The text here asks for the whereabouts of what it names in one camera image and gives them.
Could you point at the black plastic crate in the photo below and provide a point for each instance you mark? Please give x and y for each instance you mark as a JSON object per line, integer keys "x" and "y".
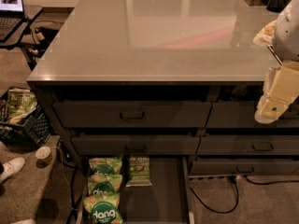
{"x": 31, "y": 132}

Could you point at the middle left drawer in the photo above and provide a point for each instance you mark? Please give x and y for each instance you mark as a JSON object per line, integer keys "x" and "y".
{"x": 135, "y": 144}

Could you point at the middle green dang bag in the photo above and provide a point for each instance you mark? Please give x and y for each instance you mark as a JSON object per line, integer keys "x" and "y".
{"x": 100, "y": 183}

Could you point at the white sneaker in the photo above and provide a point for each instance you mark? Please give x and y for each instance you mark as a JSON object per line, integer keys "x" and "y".
{"x": 11, "y": 168}

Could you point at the middle right drawer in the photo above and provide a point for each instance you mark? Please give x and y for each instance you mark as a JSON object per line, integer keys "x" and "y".
{"x": 249, "y": 145}

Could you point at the open laptop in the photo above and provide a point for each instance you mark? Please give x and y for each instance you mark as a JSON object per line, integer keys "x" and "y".
{"x": 11, "y": 17}

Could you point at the bottom green dang bag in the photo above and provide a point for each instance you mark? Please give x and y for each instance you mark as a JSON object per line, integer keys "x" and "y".
{"x": 103, "y": 208}

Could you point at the top right drawer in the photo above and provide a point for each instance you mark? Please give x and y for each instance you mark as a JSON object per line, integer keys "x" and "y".
{"x": 241, "y": 115}

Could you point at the green chip bag in crate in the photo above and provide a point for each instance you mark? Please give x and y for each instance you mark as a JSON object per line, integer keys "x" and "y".
{"x": 20, "y": 104}

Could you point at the top green dang bag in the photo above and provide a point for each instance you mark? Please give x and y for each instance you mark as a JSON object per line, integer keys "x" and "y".
{"x": 105, "y": 166}

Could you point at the green dang bag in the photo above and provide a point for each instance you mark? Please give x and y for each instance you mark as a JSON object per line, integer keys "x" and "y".
{"x": 103, "y": 208}
{"x": 105, "y": 166}
{"x": 100, "y": 183}

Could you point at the white paper cup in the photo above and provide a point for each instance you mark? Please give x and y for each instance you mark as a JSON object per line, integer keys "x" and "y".
{"x": 44, "y": 154}

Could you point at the green jalapeno chip bag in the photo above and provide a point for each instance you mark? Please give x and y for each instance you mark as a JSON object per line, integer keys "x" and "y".
{"x": 139, "y": 172}

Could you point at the black white fiducial marker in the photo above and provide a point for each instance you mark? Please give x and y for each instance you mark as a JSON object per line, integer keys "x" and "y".
{"x": 270, "y": 47}

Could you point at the open bottom left drawer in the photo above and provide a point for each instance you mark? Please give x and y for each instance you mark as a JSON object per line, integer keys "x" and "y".
{"x": 165, "y": 201}

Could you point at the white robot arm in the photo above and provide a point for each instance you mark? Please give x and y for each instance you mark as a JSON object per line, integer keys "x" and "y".
{"x": 283, "y": 34}

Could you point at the top left drawer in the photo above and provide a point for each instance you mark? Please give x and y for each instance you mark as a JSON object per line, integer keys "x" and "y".
{"x": 130, "y": 114}

